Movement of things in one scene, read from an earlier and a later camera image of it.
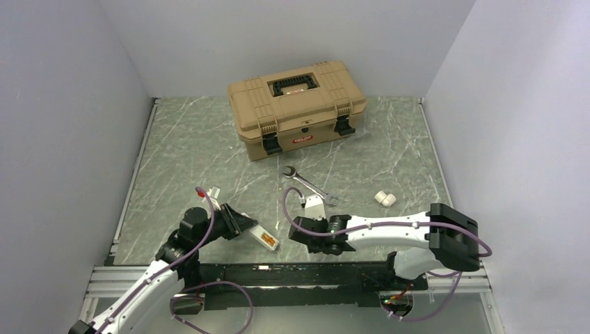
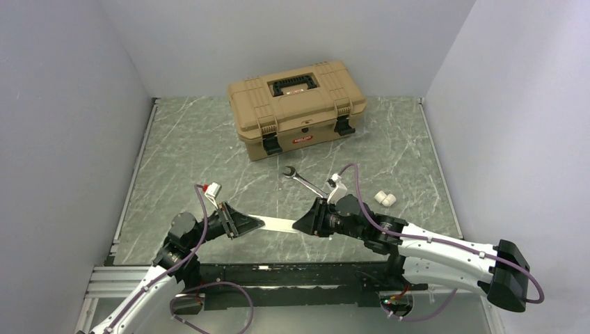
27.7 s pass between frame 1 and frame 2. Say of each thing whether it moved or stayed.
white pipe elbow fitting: stayed
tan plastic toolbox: stayed
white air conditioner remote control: moved
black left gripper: stayed
